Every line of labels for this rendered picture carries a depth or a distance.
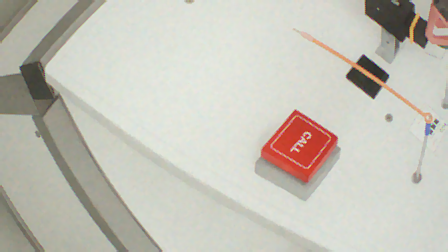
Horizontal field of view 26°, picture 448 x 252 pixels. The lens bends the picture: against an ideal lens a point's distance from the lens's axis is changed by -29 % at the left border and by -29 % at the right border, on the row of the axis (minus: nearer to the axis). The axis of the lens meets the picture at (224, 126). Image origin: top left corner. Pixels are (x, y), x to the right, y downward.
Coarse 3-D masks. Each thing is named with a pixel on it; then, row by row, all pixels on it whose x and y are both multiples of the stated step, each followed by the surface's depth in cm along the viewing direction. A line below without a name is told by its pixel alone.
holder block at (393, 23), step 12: (372, 0) 107; (384, 0) 107; (396, 0) 107; (408, 0) 107; (372, 12) 109; (384, 12) 107; (396, 12) 106; (408, 12) 106; (384, 24) 109; (396, 24) 107; (396, 36) 108
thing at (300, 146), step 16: (288, 128) 104; (304, 128) 104; (320, 128) 104; (272, 144) 103; (288, 144) 103; (304, 144) 103; (320, 144) 103; (336, 144) 104; (272, 160) 103; (288, 160) 102; (304, 160) 102; (320, 160) 102; (304, 176) 101
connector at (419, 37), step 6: (414, 18) 107; (420, 18) 107; (408, 24) 106; (420, 24) 107; (426, 24) 107; (408, 30) 107; (414, 30) 106; (420, 30) 106; (408, 36) 108; (414, 36) 107; (420, 36) 106; (414, 42) 107; (420, 42) 107; (426, 42) 107
